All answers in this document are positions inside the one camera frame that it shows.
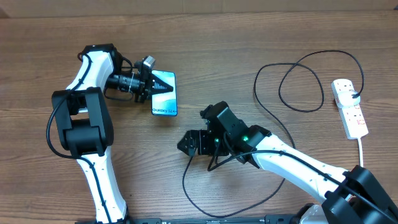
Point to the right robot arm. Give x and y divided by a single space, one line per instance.
342 196

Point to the white charger plug adapter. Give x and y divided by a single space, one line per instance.
347 99

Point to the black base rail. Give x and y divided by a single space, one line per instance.
267 219

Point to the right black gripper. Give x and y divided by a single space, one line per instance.
203 149

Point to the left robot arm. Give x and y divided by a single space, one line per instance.
84 124

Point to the white power strip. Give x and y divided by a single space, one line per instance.
352 117

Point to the Samsung Galaxy smartphone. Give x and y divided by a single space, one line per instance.
165 104

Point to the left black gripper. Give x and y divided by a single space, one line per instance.
147 81

